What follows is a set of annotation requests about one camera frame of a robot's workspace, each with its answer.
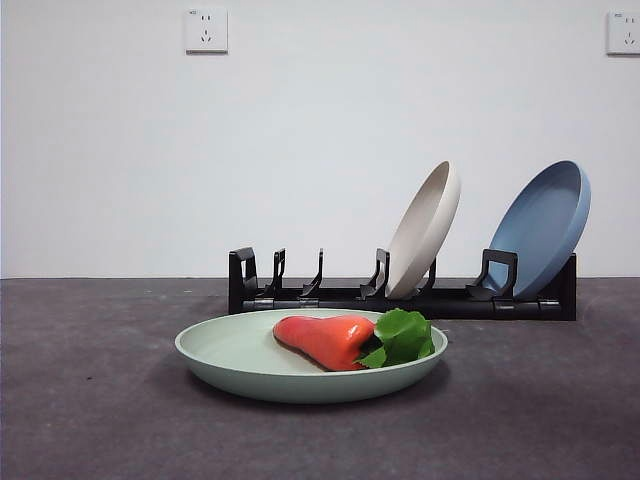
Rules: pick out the orange toy carrot green leaves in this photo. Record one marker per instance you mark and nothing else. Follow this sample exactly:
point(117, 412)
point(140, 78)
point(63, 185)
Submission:
point(330, 340)

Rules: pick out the blue plate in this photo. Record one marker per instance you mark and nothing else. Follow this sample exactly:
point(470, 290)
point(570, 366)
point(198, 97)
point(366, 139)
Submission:
point(542, 230)

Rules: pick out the black plate rack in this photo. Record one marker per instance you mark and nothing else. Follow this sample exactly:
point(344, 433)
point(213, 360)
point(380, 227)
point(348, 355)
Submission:
point(475, 306)

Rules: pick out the beige plate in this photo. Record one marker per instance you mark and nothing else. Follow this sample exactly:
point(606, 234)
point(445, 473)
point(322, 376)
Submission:
point(425, 235)

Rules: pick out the green plate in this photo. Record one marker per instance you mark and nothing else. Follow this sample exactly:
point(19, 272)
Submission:
point(240, 375)

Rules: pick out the white wall socket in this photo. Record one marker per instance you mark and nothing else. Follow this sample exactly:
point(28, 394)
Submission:
point(206, 30)
point(625, 32)

